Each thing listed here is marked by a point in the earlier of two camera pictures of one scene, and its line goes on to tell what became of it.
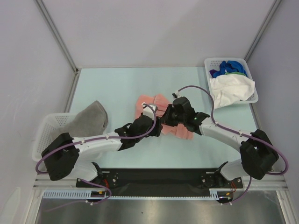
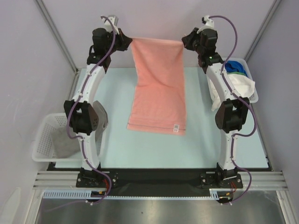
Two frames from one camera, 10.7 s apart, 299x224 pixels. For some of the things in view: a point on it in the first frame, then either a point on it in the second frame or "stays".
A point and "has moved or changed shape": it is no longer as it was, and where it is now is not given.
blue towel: (230, 66) stays
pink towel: (161, 103) has moved or changed shape
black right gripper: (167, 115) → (189, 40)
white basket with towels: (230, 81) stays
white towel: (227, 89) stays
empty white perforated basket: (49, 129) stays
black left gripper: (156, 130) → (124, 41)
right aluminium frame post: (276, 4) stays
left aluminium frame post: (42, 9) stays
